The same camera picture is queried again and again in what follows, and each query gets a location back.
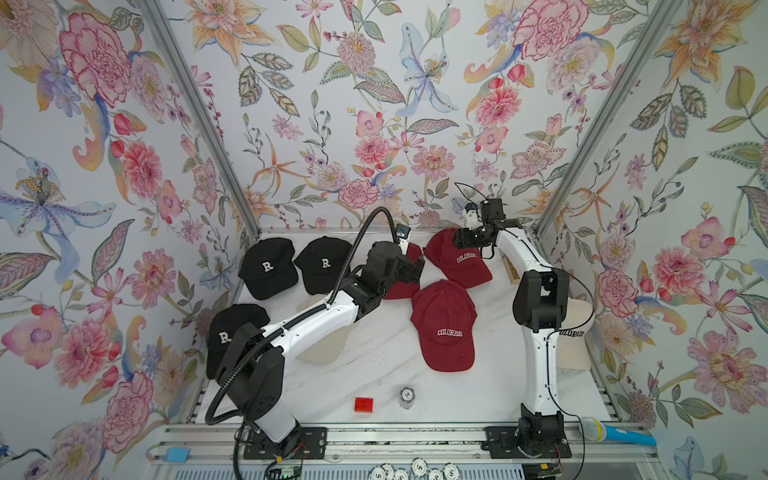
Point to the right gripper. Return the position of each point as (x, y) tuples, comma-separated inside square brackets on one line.
[(463, 238)]

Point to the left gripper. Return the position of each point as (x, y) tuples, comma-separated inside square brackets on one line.
[(407, 274)]

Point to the red cap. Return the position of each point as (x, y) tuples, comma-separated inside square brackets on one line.
[(462, 266), (401, 290), (444, 315)]

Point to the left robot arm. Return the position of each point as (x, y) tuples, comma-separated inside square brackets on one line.
[(251, 375)]

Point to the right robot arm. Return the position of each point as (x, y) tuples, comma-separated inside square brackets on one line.
[(540, 306)]

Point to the wooden chess board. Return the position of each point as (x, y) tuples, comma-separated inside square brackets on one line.
[(512, 273)]

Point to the black cap back middle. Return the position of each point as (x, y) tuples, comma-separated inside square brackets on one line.
[(321, 263)]

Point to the black cap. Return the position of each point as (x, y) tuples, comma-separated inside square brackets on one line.
[(321, 263), (223, 328), (267, 268)]

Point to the cream cap left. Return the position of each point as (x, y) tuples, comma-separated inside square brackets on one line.
[(329, 348)]

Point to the cream cap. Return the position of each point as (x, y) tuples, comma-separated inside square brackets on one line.
[(329, 348), (572, 353)]

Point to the black cap back left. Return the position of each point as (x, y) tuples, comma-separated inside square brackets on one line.
[(267, 268)]

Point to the small glass jar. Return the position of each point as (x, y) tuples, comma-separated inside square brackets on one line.
[(406, 397)]

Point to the red plastic block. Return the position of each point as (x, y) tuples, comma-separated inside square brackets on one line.
[(363, 405)]

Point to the cream cap right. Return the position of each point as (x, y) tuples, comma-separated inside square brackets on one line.
[(572, 353)]

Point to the black cap front left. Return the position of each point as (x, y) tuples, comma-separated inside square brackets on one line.
[(223, 328)]

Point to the poker chips row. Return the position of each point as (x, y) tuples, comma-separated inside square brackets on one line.
[(418, 469)]

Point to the blue microphone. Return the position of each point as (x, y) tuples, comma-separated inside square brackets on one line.
[(597, 431)]

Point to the blue sticky note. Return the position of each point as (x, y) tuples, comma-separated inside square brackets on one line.
[(176, 455)]

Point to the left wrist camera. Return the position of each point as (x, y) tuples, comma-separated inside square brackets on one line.
[(402, 233)]

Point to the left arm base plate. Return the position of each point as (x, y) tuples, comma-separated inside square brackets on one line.
[(303, 443)]

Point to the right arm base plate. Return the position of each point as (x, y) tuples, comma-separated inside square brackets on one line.
[(504, 442)]

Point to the aluminium front rail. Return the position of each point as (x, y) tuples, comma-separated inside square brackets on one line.
[(380, 442)]

